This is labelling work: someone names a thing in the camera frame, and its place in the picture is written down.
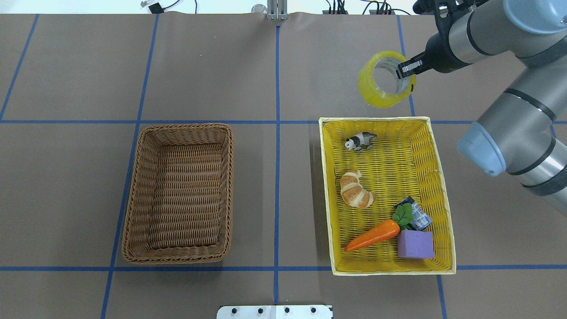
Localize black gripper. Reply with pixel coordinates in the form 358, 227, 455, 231
397, 31, 459, 79

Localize yellow clear tape roll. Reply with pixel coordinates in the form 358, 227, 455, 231
357, 51, 416, 109

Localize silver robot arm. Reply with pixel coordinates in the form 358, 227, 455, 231
396, 0, 567, 214

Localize yellow woven basket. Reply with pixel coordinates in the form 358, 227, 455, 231
318, 117, 456, 276

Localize brown wicker basket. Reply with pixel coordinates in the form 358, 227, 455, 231
122, 123, 235, 265

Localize toy panda figure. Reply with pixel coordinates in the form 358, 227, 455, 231
344, 132, 377, 152

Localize toy croissant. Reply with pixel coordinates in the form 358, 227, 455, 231
340, 170, 376, 209

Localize orange toy carrot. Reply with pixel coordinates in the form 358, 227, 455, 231
344, 203, 413, 252

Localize small clear bottle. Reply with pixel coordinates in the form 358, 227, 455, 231
392, 196, 433, 231

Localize purple foam block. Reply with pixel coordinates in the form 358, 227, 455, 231
397, 230, 435, 259

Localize small black dongle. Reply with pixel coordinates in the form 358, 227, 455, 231
148, 3, 165, 14

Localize aluminium frame post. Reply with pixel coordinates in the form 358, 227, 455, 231
266, 0, 289, 21

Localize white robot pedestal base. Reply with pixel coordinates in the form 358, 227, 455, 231
216, 304, 334, 319

